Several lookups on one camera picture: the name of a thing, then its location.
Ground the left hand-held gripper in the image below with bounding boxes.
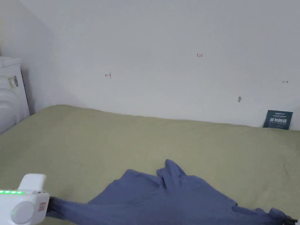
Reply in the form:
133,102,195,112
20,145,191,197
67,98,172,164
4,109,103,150
0,173,56,225

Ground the blue shirt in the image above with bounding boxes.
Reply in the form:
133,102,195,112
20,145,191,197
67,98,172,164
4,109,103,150
46,159,296,225

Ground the bed with pale green sheet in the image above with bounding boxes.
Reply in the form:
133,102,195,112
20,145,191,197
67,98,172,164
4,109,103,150
0,104,300,225

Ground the dark green card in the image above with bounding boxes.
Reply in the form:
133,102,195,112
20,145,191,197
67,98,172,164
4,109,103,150
262,110,293,130

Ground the white washing machine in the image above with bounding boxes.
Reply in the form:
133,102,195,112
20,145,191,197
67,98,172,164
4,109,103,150
0,56,30,134

